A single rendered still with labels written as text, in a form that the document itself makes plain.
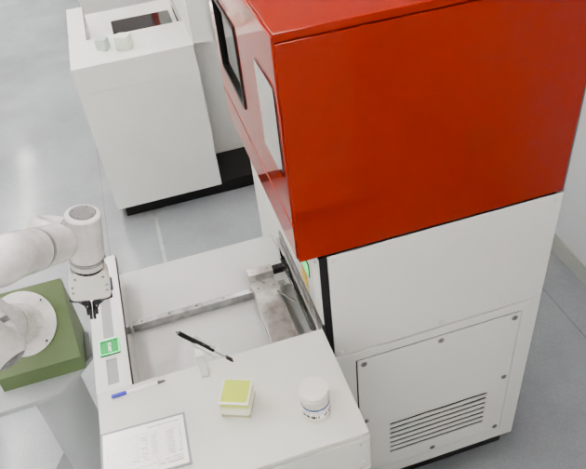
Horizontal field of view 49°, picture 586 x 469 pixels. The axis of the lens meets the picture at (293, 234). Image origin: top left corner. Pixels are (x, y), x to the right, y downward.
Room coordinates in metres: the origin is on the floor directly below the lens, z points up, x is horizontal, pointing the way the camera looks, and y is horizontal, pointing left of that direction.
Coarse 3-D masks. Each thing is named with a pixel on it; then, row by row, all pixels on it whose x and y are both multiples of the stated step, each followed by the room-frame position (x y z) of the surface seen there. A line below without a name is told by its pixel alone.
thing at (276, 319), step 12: (252, 288) 1.47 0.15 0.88; (264, 300) 1.41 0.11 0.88; (276, 300) 1.40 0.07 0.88; (264, 312) 1.36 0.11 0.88; (276, 312) 1.35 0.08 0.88; (264, 324) 1.32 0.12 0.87; (276, 324) 1.30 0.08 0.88; (288, 324) 1.30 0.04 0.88; (276, 336) 1.26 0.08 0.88; (288, 336) 1.25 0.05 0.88
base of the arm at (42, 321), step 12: (12, 300) 1.38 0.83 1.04; (24, 300) 1.38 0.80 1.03; (36, 300) 1.38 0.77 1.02; (24, 312) 1.24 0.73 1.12; (36, 312) 1.33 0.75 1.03; (48, 312) 1.36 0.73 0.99; (36, 324) 1.27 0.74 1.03; (48, 324) 1.33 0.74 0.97; (36, 336) 1.28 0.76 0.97; (48, 336) 1.31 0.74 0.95; (36, 348) 1.28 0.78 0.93
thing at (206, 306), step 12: (216, 300) 1.47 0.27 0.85; (228, 300) 1.46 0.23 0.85; (240, 300) 1.47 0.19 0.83; (168, 312) 1.44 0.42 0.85; (180, 312) 1.43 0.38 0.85; (192, 312) 1.44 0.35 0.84; (204, 312) 1.44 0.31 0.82; (132, 324) 1.40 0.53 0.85; (144, 324) 1.41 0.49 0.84; (156, 324) 1.41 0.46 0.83
